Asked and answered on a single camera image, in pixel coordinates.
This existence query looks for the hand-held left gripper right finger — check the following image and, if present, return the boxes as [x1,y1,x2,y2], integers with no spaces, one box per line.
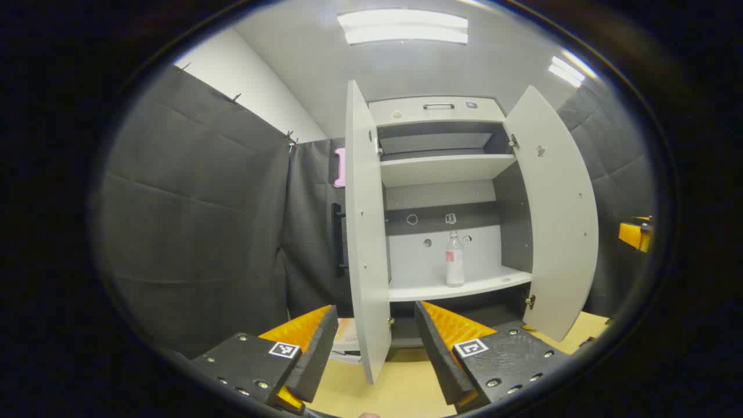
[414,301,574,415]

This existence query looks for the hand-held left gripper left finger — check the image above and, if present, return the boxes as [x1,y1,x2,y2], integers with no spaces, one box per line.
[190,305,340,415]

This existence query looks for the grey cabinet door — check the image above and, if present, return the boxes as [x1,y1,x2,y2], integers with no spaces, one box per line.
[331,80,393,385]
[503,85,599,342]

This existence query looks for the clear plastic bottle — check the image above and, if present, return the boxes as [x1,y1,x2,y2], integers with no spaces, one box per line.
[445,231,466,287]

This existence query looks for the grey cabinet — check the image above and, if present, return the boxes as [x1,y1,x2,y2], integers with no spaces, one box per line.
[369,96,535,349]

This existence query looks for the grey cabinet drawer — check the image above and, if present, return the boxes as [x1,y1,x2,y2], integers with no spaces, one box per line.
[369,96,506,126]

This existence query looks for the white book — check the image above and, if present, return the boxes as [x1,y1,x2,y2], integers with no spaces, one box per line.
[331,343,364,364]

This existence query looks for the beige book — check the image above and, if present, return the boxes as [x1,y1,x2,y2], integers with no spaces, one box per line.
[336,318,362,344]

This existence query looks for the quilted black backdrop cloth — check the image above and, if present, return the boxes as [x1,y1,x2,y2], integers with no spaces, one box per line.
[557,81,657,317]
[96,64,291,361]

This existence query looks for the smooth black backdrop cloth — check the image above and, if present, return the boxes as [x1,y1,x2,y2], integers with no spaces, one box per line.
[282,138,349,319]

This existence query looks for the small ceiling light panel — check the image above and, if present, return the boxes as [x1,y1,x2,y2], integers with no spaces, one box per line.
[548,55,587,88]

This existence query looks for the large ceiling light panel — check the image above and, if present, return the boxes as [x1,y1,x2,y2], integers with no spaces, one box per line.
[338,9,469,46]

